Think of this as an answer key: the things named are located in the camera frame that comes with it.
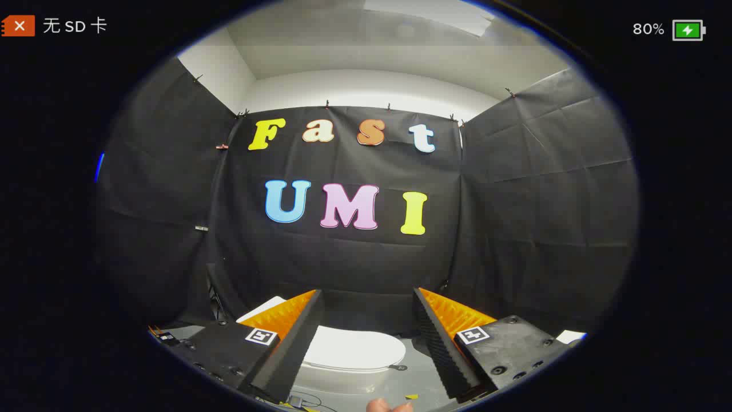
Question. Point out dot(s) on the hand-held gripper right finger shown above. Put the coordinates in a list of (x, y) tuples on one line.
[(440, 349)]

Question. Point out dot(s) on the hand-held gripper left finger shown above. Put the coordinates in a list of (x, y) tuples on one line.
[(297, 349)]

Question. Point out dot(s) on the white toilet lid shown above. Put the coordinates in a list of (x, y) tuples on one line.
[(354, 348)]

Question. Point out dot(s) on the white toilet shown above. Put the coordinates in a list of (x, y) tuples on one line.
[(343, 382)]

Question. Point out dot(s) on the black backdrop cloth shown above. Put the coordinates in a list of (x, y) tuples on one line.
[(354, 263)]

